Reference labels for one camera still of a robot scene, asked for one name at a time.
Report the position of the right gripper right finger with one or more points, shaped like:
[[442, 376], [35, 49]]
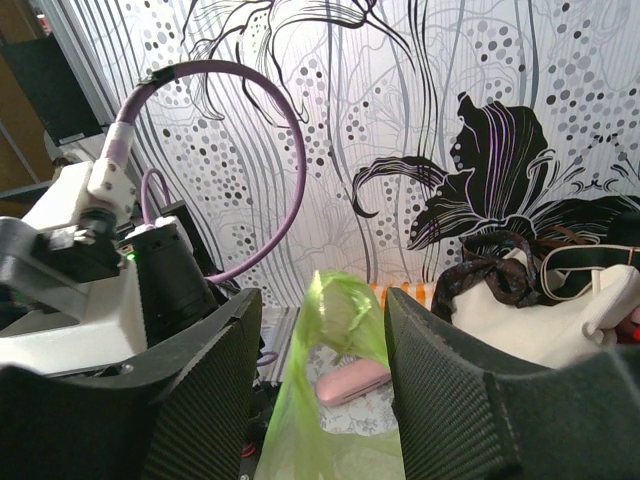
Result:
[[466, 410]]

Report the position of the black round hat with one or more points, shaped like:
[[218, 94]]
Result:
[[603, 233]]

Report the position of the cream canvas tote bag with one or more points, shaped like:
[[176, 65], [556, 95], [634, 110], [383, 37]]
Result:
[[589, 299]]

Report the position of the pink cylindrical pouch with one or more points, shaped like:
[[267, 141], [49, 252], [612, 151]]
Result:
[[351, 381]]

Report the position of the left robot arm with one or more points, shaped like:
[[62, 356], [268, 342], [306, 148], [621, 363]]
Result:
[[161, 290]]

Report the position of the green plastic trash bag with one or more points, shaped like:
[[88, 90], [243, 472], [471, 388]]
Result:
[[338, 354]]

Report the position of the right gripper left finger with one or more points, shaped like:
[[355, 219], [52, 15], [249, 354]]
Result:
[[179, 410]]

